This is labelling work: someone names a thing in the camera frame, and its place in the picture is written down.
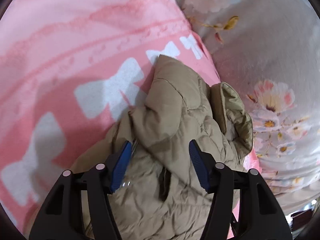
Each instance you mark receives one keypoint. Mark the khaki quilted puffer jacket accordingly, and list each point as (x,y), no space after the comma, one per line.
(162,197)

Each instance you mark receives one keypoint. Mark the pink bow-print blanket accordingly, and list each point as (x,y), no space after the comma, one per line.
(70,69)

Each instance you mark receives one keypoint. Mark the grey floral bed sheet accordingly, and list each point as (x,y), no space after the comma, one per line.
(268,51)

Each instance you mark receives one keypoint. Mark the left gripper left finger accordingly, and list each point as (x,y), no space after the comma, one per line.
(77,198)

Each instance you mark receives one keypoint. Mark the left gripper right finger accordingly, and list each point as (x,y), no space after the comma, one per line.
(242,201)

